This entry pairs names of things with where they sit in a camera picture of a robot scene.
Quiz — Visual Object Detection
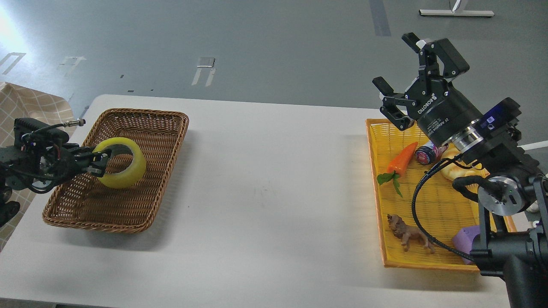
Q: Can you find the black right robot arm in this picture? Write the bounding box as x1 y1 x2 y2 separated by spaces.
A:
372 33 548 308

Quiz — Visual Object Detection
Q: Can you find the toy croissant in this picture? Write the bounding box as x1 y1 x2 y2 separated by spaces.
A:
440 146 489 181

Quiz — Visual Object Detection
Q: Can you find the white shoe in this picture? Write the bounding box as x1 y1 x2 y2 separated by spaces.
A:
526 201 539 213

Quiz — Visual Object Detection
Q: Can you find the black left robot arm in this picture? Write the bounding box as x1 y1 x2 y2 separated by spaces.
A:
0 118 113 226

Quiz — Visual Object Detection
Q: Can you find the brown wicker basket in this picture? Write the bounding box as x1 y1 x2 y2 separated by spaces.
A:
42 108 189 233

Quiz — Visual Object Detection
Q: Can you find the white table leg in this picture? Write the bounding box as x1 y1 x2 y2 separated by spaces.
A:
519 140 548 151

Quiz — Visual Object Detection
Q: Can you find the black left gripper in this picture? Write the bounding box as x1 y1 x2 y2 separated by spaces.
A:
60 145 112 180

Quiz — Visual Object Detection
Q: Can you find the purple foam block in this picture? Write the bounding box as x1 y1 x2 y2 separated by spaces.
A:
452 225 481 254

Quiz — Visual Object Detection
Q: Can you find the beige checkered cloth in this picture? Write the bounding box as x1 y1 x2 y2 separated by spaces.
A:
0 82 75 249

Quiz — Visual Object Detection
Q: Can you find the yellow wicker basket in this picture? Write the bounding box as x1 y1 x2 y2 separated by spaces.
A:
365 118 517 273

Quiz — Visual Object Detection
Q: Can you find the yellow tape roll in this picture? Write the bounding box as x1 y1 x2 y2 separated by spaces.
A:
94 137 146 189

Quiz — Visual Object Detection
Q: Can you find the white stand base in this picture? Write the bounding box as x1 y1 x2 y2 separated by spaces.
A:
418 0 495 18

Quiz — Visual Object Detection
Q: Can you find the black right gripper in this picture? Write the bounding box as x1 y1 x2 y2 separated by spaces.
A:
372 33 482 146

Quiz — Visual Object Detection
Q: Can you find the small purple can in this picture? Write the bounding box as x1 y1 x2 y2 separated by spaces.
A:
415 141 449 165

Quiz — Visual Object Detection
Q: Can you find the brown toy lion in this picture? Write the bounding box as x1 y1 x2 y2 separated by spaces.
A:
386 214 436 254

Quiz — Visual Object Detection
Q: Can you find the orange toy carrot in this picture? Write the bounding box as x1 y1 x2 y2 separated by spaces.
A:
376 142 418 198

